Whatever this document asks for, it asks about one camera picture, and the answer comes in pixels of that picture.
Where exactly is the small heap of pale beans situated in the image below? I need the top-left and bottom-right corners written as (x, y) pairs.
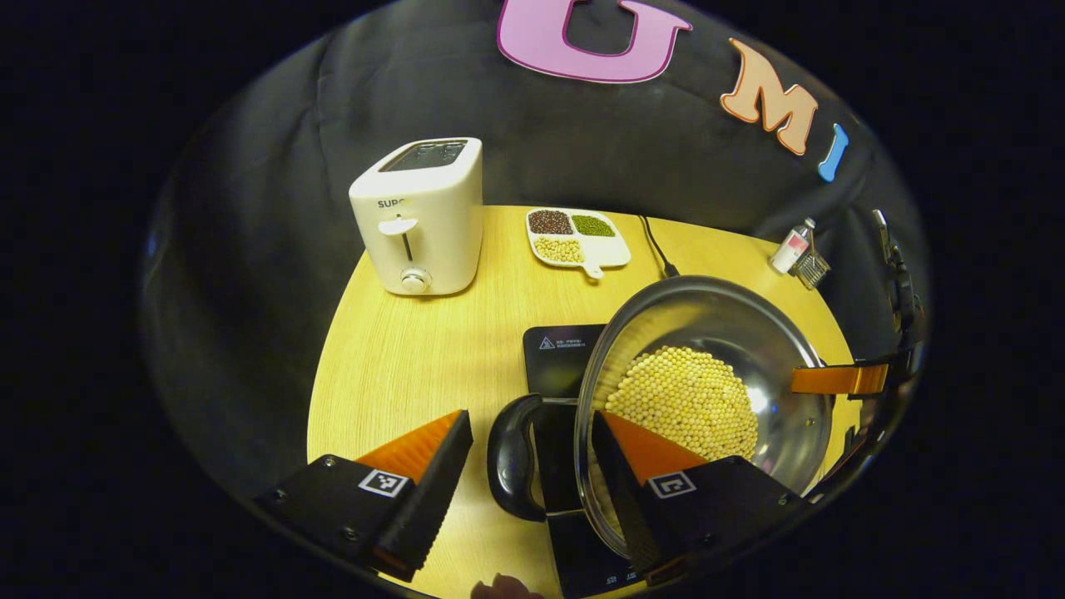
top-left (533, 237), bottom-right (585, 265)

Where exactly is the black induction cooktop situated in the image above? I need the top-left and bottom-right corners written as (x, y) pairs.
top-left (523, 324), bottom-right (650, 599)

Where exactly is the metal wire holder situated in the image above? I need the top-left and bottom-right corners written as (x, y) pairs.
top-left (795, 250), bottom-right (831, 290)

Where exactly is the black power cable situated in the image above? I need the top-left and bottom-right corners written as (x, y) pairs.
top-left (638, 215), bottom-right (681, 279)

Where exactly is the pile of yellow soybeans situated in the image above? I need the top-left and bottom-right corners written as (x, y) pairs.
top-left (605, 345), bottom-right (760, 463)

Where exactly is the white divided plate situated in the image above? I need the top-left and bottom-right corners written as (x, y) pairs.
top-left (525, 207), bottom-right (632, 280)

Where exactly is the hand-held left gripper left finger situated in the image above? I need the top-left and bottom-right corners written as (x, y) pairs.
top-left (254, 409), bottom-right (473, 583)

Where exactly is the stainless steel pot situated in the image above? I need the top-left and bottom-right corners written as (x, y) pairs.
top-left (487, 276), bottom-right (835, 560)

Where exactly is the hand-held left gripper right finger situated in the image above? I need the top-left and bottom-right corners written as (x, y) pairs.
top-left (591, 410), bottom-right (804, 587)

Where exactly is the white toaster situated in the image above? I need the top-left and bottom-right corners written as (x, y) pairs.
top-left (349, 137), bottom-right (484, 297)

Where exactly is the clear bottle with pink label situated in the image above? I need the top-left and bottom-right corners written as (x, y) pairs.
top-left (769, 218), bottom-right (817, 275)

